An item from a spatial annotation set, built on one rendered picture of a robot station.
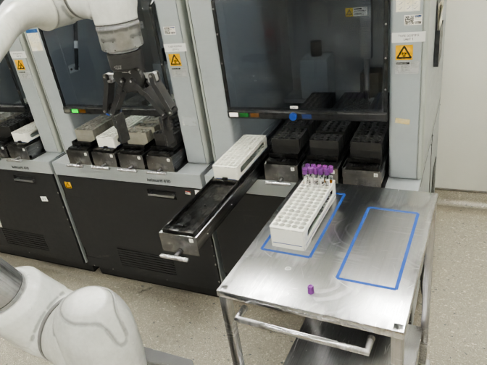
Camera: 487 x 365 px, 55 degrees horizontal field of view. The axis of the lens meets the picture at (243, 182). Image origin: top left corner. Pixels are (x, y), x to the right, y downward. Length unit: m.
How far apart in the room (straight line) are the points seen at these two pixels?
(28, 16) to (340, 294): 0.90
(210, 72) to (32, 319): 1.13
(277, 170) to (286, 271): 0.66
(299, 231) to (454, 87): 1.74
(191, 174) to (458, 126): 1.57
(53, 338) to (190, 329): 1.30
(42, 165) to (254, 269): 1.56
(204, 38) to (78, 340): 1.20
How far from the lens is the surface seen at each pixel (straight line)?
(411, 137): 1.72
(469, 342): 2.24
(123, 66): 1.05
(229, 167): 1.69
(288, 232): 1.27
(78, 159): 2.36
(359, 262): 1.25
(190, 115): 1.98
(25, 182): 2.73
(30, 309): 1.13
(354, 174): 1.72
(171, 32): 1.91
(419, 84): 1.66
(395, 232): 1.36
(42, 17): 1.10
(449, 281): 2.51
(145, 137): 2.15
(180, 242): 1.48
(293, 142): 1.81
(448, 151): 2.96
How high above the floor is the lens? 1.58
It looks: 27 degrees down
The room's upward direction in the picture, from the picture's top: 9 degrees counter-clockwise
